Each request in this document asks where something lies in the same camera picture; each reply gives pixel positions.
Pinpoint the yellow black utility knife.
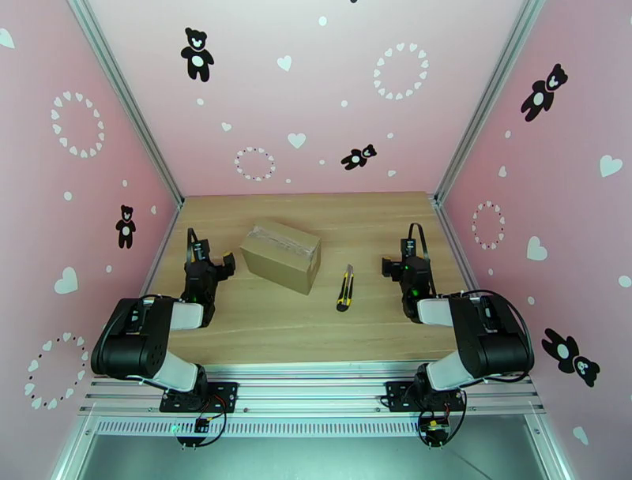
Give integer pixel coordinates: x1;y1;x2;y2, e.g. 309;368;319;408
337;264;355;313

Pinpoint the brown taped cardboard box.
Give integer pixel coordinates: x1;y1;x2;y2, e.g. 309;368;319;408
240;220;322;296

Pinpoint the perforated metal strip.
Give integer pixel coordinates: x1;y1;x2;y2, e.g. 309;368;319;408
91;418;536;439

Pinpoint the aluminium side rail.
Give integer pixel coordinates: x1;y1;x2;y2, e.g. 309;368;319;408
140;204;185;299
434;199;483;297

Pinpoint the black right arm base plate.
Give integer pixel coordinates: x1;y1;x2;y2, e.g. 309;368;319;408
385;381;466;413

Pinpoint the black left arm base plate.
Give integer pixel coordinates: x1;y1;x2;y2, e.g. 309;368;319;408
159;381;239;414

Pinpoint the aluminium table edge rail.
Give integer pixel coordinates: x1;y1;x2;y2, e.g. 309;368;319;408
78;362;547;421

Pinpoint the aluminium corner post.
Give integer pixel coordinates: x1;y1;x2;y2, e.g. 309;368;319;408
433;0;550;206
66;0;185;211

